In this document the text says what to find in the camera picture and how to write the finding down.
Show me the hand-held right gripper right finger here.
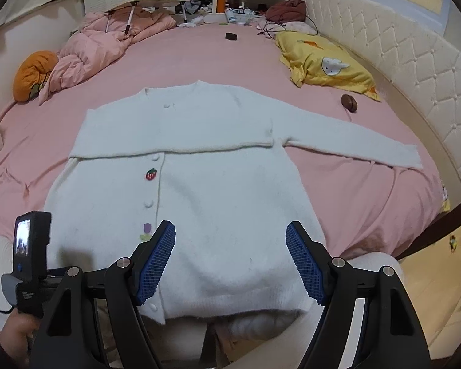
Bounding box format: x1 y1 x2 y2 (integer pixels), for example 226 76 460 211
285 220 433 369

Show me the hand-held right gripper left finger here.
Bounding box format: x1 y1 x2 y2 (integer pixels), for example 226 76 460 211
29 220 176 369

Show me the white knit cardigan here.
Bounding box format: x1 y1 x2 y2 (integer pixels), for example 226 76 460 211
44 80 423 321

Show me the person's left hand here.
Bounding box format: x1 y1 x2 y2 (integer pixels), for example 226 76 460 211
0 309 39 367

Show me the small brown round case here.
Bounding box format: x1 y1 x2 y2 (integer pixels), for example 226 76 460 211
340 94 359 113

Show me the orange pumpkin cushion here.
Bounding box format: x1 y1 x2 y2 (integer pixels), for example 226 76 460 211
13 51 59 102

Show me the yellow rabbit print pillow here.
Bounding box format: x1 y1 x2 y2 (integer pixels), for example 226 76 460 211
274 31 382 102

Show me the pink bed sheet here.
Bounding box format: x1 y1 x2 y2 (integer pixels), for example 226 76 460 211
0 19 452 262

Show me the pink duvet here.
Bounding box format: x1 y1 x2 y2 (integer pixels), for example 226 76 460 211
38 8 177 105

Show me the white tufted headboard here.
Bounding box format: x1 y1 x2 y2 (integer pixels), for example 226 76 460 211
286 0 461 204

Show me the maroon bag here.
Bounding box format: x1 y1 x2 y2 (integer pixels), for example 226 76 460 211
265 0 308 24

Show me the folding lap table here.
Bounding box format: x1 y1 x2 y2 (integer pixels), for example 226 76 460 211
104 0 191 35

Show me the black cable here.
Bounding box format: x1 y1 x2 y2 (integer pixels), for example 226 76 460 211
257 14 319 40

